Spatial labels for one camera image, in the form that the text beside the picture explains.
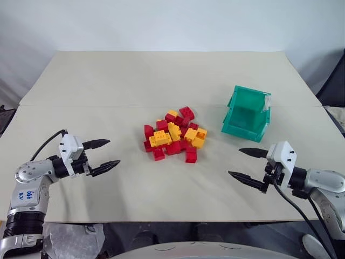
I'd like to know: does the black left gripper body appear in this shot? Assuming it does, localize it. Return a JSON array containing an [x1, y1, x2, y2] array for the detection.
[[70, 153, 94, 178]]

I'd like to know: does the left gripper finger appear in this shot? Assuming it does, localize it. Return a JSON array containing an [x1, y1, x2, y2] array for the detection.
[[90, 159, 121, 178], [82, 139, 112, 151]]

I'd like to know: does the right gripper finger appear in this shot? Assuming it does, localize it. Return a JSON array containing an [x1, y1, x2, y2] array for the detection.
[[227, 171, 264, 192], [238, 147, 268, 159]]

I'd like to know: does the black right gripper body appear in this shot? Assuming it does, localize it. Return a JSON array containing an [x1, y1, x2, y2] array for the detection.
[[260, 160, 285, 194]]

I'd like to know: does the green plastic bin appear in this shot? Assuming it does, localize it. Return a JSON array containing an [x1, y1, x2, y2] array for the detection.
[[220, 85, 272, 143]]

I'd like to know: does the grey crumpled plastic sheet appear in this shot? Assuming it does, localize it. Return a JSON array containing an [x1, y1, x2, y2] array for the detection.
[[42, 222, 106, 259]]

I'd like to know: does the dark rounded shape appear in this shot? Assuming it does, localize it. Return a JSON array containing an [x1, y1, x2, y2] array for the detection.
[[131, 230, 159, 247]]

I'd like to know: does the white rounded robot shell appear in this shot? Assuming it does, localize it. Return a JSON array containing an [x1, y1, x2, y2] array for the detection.
[[301, 234, 330, 259]]

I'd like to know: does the silver robot torso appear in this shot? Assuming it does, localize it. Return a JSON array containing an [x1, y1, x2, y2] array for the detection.
[[107, 241, 272, 259]]

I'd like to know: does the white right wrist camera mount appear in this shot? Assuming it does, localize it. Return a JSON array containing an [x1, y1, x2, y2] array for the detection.
[[266, 140, 298, 189]]

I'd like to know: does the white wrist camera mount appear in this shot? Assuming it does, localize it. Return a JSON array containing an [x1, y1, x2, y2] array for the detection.
[[58, 133, 85, 179], [266, 140, 298, 189]]

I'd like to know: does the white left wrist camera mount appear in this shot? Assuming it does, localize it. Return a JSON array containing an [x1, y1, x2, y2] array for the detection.
[[58, 133, 85, 179]]

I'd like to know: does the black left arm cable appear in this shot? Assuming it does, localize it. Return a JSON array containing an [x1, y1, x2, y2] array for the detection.
[[29, 129, 68, 162]]

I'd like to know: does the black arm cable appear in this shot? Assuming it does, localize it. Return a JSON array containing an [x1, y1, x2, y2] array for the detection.
[[272, 178, 341, 259], [29, 129, 68, 162]]

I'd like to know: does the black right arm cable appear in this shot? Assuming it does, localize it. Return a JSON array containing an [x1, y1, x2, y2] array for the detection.
[[272, 178, 341, 259]]

